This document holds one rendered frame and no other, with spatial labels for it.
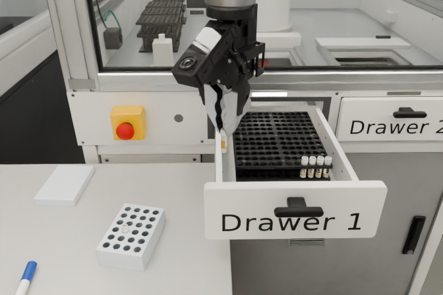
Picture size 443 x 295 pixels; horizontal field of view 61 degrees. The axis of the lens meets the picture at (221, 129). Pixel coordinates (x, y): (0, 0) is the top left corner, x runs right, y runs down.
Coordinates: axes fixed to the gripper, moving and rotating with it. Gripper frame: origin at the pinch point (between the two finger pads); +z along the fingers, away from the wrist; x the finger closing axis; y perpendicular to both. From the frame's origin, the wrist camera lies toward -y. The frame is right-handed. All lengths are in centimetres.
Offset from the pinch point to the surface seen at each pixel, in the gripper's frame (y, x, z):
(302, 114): 28.5, -2.5, 8.4
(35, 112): 20, 102, 34
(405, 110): 41.5, -21.8, 7.4
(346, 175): 13.6, -18.3, 10.2
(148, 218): -9.4, 10.5, 18.5
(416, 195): 53, -29, 37
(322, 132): 27.6, -8.2, 10.8
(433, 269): 95, -42, 99
